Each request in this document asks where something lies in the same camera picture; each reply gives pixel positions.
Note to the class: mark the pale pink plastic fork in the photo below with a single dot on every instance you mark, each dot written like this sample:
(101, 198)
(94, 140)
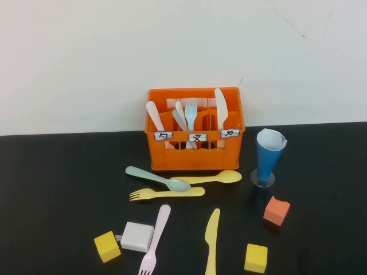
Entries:
(160, 223)

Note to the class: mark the yellow plastic knife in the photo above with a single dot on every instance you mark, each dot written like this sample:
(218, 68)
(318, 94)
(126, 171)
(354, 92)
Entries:
(211, 237)

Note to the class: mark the white usb wall charger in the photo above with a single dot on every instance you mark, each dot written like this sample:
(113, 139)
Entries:
(134, 236)

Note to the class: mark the orange plastic cutlery holder crate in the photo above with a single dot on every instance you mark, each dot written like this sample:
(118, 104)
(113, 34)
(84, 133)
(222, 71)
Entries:
(200, 160)

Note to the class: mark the white label fork character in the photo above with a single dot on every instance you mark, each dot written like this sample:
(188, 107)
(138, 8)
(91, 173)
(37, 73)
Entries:
(198, 137)

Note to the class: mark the white label spoon character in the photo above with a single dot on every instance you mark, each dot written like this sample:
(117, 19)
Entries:
(163, 136)

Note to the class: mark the light blue plastic fork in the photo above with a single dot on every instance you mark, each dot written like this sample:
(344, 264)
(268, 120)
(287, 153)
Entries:
(190, 114)

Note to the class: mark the pale pink plastic spoon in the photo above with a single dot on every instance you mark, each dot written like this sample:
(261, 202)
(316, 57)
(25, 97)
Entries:
(155, 114)

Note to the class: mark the white label knife character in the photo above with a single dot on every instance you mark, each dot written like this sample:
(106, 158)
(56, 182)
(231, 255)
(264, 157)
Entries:
(230, 133)

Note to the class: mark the grey-green plastic spoon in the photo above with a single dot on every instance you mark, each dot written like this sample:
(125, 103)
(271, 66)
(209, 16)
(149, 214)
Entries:
(180, 185)

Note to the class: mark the cream plastic knife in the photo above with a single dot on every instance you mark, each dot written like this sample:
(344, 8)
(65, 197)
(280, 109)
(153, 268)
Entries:
(220, 106)

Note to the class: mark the yellow plastic fork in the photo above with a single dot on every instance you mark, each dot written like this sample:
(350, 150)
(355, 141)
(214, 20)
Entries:
(198, 191)

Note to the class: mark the yellow plastic spoon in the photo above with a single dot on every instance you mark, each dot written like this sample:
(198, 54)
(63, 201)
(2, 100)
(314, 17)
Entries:
(229, 176)

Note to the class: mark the blue cone cup clear base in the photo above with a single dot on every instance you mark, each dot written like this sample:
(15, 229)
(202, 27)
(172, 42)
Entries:
(268, 160)

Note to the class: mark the orange foam cube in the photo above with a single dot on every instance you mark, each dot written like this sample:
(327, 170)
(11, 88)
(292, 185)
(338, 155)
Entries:
(275, 212)

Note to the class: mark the yellow foam cube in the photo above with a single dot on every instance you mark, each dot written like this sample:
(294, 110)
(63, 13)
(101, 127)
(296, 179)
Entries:
(107, 247)
(255, 257)

